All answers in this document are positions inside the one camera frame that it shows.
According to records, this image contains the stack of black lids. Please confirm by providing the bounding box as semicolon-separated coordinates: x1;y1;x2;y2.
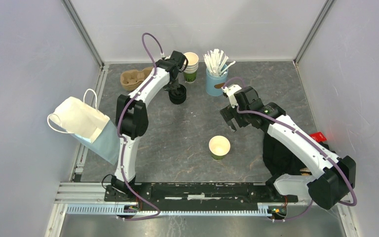
168;84;187;105

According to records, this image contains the white and blue paper bag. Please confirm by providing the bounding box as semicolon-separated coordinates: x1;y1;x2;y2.
46;88;120;165

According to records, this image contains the brown cardboard cup carrier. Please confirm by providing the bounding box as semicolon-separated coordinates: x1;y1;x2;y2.
120;67;153;91

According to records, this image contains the blue straw holder can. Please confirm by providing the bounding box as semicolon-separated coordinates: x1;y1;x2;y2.
205;69;228;97

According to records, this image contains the red emergency button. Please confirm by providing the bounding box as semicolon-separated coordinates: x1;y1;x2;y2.
310;132;327;143

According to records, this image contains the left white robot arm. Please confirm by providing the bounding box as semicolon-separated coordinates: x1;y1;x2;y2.
105;51;189;201

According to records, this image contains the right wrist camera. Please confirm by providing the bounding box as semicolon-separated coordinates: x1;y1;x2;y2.
222;84;242;108

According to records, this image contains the stack of paper cups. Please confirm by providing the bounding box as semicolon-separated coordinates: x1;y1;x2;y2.
183;52;199;83

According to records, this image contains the green paper cup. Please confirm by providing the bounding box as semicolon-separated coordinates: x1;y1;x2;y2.
208;135;231;160

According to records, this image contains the black cloth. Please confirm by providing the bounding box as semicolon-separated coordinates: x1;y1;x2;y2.
263;132;337;180

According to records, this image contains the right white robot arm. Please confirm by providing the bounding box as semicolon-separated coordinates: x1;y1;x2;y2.
217;79;358;210

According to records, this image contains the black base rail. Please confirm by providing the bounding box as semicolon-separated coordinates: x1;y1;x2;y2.
103;182;299;212

